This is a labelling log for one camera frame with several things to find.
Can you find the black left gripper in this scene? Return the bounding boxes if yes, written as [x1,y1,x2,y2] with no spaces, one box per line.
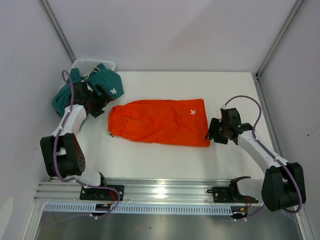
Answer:
[86,84,116,118]

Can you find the orange shorts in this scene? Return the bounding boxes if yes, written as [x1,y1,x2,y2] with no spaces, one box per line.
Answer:
[107,98,211,148]

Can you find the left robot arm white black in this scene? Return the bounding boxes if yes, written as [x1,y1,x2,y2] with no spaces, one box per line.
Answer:
[40,81,114,200]

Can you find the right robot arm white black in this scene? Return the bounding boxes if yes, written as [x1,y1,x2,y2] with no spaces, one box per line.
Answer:
[206,108,306,214]

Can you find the teal green shorts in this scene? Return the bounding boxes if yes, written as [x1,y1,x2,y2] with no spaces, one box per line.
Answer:
[52,63,125,117]

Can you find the white plastic laundry basket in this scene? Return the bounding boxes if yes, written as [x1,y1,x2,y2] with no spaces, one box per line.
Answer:
[70,58,116,76]

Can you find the right side table rail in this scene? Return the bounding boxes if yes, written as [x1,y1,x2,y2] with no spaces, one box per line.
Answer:
[251,73,283,156]

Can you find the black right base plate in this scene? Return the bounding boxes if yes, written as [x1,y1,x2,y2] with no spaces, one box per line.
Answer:
[206,176,259,204]

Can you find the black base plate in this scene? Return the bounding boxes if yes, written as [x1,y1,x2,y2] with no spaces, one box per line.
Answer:
[79,185,125,202]
[206,176,259,204]

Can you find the aluminium mounting rail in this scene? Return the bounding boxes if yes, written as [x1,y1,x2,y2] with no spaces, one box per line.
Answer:
[33,178,230,205]

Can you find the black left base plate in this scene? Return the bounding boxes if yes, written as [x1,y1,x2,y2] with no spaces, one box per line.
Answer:
[79,185,125,202]

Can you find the left corner aluminium post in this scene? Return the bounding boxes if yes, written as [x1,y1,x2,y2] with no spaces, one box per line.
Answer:
[38,0,77,63]

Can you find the corner aluminium post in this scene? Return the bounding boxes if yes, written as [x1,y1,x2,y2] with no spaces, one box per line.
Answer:
[255,0,306,79]
[38,0,77,63]

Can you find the slotted grey cable duct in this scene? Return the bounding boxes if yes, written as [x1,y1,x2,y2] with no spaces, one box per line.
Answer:
[43,202,233,216]

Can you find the right corner aluminium post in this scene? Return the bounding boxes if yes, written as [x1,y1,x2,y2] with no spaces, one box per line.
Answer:
[255,0,306,79]

